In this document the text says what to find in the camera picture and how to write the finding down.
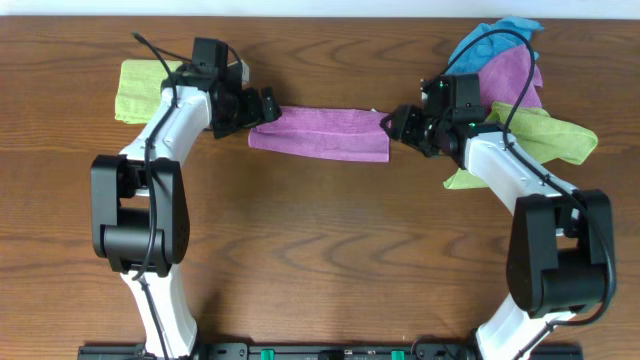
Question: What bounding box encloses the blue crumpled cloth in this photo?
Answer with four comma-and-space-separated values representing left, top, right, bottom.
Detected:
446, 17, 544, 74

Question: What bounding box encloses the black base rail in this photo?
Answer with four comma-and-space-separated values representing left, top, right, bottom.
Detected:
77, 342, 584, 360

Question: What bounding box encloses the purple cloth under blue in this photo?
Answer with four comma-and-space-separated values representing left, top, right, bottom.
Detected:
478, 45, 531, 113

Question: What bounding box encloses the folded green cloth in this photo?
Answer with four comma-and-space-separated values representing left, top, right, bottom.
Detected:
115, 59, 168, 124

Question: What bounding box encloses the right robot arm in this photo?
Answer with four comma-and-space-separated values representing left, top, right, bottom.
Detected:
380, 105, 616, 359

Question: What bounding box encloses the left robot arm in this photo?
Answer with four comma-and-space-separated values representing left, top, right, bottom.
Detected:
90, 61, 279, 359

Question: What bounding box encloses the loose green cloth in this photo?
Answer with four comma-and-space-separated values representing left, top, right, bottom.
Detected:
443, 102, 598, 190

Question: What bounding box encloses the purple microfiber cloth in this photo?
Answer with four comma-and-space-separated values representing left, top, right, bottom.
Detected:
248, 106, 390, 163

